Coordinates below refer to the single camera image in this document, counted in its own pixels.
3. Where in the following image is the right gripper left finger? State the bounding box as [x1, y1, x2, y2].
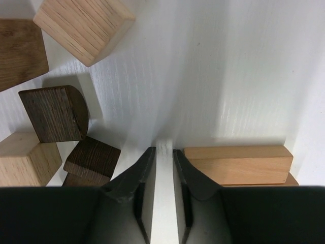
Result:
[83, 147, 156, 243]

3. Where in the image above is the long light wood block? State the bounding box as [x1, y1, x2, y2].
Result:
[184, 145, 294, 185]

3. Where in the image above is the dark wood small block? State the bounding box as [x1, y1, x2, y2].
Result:
[63, 137, 121, 187]

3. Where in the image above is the dark wood arch block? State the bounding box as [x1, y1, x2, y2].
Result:
[18, 85, 89, 143]

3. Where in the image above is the light wood hexagonal block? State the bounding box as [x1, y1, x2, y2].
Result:
[1, 19, 49, 91]

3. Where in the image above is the light wood small cube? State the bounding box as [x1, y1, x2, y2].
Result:
[33, 1, 136, 67]

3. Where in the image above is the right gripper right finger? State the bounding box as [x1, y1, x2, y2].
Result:
[173, 149, 232, 243]

